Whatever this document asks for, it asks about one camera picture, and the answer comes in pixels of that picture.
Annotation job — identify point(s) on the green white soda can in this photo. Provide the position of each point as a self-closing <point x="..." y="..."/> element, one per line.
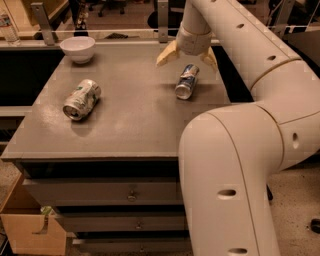
<point x="82" y="100"/>

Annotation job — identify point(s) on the blue silver redbull can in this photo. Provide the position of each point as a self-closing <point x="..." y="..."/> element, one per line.
<point x="187" y="82"/>

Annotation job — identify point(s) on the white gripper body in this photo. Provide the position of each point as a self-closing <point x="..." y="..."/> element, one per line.
<point x="194" y="44"/>

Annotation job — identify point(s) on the grey drawer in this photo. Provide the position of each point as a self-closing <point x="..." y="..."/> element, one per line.
<point x="122" y="221"/>
<point x="137" y="245"/>
<point x="104" y="191"/>

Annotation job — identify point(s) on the white ceramic bowl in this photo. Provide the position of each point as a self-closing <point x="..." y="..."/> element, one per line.
<point x="79" y="48"/>

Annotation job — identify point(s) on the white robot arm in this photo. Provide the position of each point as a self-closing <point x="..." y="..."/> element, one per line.
<point x="227" y="154"/>

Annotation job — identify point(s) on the cardboard box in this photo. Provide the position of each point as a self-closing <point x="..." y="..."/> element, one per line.
<point x="28" y="230"/>

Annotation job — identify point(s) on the grey middle drawer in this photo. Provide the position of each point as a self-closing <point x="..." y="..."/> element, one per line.
<point x="122" y="221"/>

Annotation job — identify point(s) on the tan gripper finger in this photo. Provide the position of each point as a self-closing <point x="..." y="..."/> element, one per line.
<point x="208" y="57"/>
<point x="170" y="53"/>

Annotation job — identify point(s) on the grey bottom drawer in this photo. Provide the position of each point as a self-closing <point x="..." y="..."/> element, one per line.
<point x="137" y="245"/>

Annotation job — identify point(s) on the grey metal railing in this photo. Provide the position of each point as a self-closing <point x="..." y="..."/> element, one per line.
<point x="100" y="33"/>

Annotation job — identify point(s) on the grey top drawer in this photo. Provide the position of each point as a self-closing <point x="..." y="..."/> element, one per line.
<point x="104" y="191"/>

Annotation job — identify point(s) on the clear plastic water bottle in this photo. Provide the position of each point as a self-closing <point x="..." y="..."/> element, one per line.
<point x="8" y="30"/>

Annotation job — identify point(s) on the grey drawer cabinet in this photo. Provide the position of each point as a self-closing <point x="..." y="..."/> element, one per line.
<point x="133" y="130"/>

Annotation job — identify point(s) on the black office chair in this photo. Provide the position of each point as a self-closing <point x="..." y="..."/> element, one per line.
<point x="168" y="15"/>

